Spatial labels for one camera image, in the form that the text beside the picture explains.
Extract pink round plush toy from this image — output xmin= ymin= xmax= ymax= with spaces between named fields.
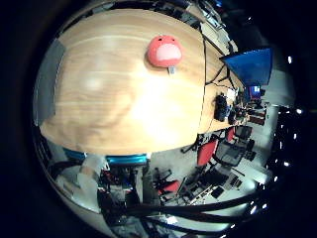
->
xmin=146 ymin=35 xmax=183 ymax=75

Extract large red office chair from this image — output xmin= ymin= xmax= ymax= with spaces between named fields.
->
xmin=196 ymin=138 xmax=220 ymax=167

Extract black device on table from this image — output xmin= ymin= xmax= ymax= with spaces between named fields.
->
xmin=213 ymin=93 xmax=230 ymax=123

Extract red chair with black base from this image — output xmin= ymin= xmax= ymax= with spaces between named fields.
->
xmin=158 ymin=179 xmax=182 ymax=196

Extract small red office chair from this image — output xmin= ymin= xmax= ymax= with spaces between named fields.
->
xmin=225 ymin=126 xmax=236 ymax=143

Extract black mesh office chair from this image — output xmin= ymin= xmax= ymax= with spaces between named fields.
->
xmin=216 ymin=140 xmax=247 ymax=168

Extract black monitor stand legs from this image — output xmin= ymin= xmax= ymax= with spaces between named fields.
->
xmin=205 ymin=64 xmax=240 ymax=91

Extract person in light clothes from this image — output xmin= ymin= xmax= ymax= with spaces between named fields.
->
xmin=77 ymin=154 xmax=107 ymax=212

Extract small lit blue screen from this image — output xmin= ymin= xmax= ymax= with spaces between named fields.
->
xmin=248 ymin=84 xmax=265 ymax=100

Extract large blue monitor screen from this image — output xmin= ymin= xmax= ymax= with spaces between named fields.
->
xmin=219 ymin=47 xmax=274 ymax=87

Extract blue metal rail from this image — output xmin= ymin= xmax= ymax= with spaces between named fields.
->
xmin=63 ymin=148 xmax=149 ymax=167

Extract thin black table cable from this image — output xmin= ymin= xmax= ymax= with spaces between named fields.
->
xmin=197 ymin=28 xmax=208 ymax=133

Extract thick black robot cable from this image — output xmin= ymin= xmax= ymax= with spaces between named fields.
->
xmin=105 ymin=191 xmax=265 ymax=234

